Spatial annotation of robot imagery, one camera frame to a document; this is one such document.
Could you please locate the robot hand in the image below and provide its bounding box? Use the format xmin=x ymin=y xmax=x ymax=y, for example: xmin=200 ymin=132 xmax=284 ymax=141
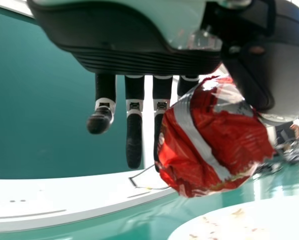
xmin=26 ymin=0 xmax=299 ymax=173

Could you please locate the red biscuit packet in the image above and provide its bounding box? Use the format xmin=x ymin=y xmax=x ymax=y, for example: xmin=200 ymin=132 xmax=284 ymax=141
xmin=155 ymin=76 xmax=276 ymax=199

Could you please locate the white plate brown leaf pattern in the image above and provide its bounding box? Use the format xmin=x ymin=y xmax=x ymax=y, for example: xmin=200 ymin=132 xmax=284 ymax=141
xmin=168 ymin=199 xmax=299 ymax=240

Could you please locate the white socket strip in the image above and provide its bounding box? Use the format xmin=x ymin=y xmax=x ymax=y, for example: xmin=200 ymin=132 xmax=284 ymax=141
xmin=0 ymin=171 xmax=181 ymax=235

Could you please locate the thin grey cable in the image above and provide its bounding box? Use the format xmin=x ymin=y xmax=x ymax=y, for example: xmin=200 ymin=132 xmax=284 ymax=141
xmin=128 ymin=163 xmax=170 ymax=190

